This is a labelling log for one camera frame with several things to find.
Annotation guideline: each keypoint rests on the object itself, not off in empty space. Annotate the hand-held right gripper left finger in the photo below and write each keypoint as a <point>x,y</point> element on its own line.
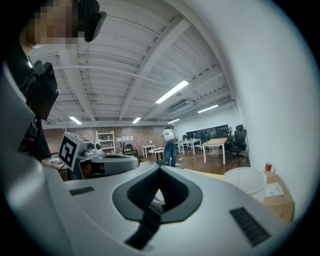
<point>100,200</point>

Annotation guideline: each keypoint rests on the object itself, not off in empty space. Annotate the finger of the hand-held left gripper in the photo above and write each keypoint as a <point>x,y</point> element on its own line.
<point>120,163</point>

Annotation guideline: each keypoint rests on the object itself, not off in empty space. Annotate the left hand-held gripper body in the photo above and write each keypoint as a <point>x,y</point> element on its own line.
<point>72,150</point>

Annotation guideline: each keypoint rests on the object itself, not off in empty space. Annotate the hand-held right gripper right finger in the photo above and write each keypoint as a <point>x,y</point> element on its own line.
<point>212,220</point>

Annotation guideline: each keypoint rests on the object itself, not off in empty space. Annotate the white shelf unit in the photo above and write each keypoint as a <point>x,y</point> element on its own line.
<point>105,141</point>

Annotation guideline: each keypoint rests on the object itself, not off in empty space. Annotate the long ceiling light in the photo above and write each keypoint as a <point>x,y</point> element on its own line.
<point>173,121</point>
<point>75,120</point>
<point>172,91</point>
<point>136,120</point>
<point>208,108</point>

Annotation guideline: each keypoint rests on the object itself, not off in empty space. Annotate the small white table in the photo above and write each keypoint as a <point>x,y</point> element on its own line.
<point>148,147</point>

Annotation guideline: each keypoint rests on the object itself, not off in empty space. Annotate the person's black shirt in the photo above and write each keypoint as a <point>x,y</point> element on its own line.
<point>37,142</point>

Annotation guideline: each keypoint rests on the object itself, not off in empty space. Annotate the round white table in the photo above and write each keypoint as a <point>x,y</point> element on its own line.
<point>157,150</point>

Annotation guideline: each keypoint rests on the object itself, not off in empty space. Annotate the dark padded chair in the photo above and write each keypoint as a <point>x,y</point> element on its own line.
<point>161,162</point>

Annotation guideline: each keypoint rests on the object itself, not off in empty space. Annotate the black chest-mounted device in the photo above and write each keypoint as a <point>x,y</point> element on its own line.
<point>41,92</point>

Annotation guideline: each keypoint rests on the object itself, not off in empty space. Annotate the cardboard box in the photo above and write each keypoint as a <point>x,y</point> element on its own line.
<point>277,197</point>

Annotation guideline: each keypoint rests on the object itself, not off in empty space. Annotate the red drink can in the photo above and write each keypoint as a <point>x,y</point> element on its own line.
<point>268,166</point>

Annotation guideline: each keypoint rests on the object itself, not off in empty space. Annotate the wooden desk with white legs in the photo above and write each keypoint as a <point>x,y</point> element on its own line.
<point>215,142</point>

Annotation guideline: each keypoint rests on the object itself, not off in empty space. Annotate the black office chair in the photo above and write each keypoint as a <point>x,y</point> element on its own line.
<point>237,145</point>

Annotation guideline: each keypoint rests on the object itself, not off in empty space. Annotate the ceiling air conditioner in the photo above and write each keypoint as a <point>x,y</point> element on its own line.
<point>181,105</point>

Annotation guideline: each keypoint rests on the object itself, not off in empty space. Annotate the black display panel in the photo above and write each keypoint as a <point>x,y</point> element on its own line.
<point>207,132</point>

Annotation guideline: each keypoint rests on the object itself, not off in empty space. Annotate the person's head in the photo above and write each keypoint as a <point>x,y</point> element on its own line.
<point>52,22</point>

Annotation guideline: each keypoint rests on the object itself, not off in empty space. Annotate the black head-worn camera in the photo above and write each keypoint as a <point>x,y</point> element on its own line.
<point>95,25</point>

